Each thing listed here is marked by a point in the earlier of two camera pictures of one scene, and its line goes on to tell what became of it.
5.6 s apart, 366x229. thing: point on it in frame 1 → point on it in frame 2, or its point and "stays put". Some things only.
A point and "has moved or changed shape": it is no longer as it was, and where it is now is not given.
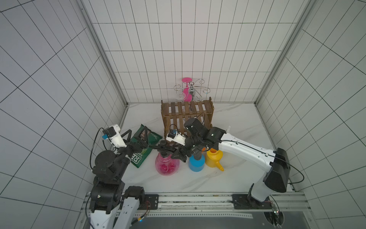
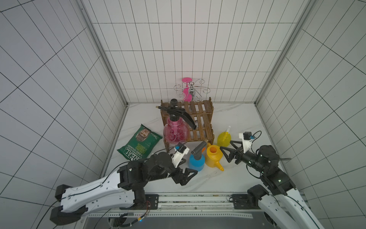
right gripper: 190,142 → 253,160
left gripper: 139,148 → 184,179
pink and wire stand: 190,90 stays put
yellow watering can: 212,157 stays put
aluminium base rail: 289,205 stays put
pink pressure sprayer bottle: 165,164 has moved or changed shape
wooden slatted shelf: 175,114 stays put
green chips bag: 143,135 stays put
